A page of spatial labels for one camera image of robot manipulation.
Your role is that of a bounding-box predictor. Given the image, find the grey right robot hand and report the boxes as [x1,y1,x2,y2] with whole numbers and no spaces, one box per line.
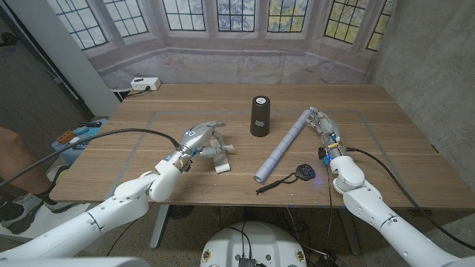
[307,106,348,159]

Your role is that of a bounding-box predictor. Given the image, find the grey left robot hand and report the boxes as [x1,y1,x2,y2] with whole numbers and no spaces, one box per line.
[177,121,235,162]

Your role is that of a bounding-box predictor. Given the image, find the white gauze bandage strip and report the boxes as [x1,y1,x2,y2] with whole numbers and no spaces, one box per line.
[213,144,235,174]

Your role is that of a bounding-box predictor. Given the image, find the black cylindrical speaker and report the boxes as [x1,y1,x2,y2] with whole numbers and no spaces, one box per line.
[249,95,272,138]

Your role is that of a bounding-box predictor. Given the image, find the white rolled paper tube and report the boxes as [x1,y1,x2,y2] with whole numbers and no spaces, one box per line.
[253,108,313,184]

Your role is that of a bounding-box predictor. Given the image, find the white power strip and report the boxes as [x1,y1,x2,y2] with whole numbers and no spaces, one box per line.
[129,76,162,91]

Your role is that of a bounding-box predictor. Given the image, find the black round fan base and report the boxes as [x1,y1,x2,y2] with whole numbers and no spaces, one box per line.
[168,205,195,220]

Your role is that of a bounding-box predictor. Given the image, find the printed window backdrop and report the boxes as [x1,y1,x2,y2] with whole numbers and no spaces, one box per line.
[46,0,398,90]

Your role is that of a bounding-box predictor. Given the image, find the white table leg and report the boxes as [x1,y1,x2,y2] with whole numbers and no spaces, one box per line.
[149,204,170,250]

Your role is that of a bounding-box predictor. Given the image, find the grey table leg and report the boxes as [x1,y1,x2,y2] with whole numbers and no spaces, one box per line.
[337,207,363,256]

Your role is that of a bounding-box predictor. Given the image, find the blue box with items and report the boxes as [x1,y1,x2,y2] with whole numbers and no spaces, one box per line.
[50,118,108,166]

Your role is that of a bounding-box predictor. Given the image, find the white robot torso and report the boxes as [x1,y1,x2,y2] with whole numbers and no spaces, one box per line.
[200,221,308,267]

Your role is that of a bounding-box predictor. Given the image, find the orange block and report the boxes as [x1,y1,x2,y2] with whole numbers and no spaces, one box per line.
[56,130,76,145]

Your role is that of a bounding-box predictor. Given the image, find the person leg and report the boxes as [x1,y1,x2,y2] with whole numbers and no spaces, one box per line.
[0,125,56,197]

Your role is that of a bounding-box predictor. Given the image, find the grey sneaker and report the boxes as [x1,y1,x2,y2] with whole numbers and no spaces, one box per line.
[0,192,75,235]

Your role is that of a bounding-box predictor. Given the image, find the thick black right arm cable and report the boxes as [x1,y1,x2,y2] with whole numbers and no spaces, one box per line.
[347,147,475,251]

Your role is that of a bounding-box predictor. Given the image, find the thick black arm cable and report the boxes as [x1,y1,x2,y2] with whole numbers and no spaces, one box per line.
[347,147,475,251]
[0,128,181,188]

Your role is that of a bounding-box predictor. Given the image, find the black stopwatch with lanyard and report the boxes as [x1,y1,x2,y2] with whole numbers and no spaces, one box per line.
[255,163,316,196]

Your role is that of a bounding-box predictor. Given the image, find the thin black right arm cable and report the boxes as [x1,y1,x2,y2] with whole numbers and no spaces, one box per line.
[322,165,333,260]

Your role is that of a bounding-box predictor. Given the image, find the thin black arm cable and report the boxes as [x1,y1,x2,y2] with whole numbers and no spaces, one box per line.
[322,165,333,260]
[105,202,155,257]

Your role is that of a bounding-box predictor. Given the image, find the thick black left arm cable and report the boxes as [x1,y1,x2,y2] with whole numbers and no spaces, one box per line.
[0,128,181,188]

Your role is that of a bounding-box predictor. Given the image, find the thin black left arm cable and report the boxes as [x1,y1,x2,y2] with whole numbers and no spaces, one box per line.
[105,202,155,257]

